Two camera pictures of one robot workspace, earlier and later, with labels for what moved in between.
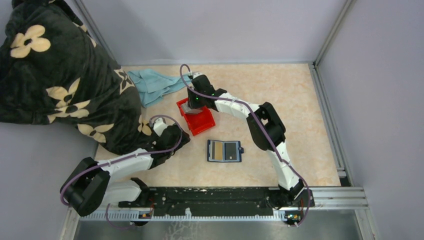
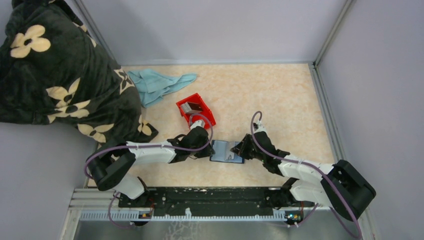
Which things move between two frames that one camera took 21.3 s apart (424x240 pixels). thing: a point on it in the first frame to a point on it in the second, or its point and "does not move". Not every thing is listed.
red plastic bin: [198, 122] does not move
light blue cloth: [152, 85] does not move
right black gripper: [191, 103] to [241, 148]
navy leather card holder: [226, 151] does not move
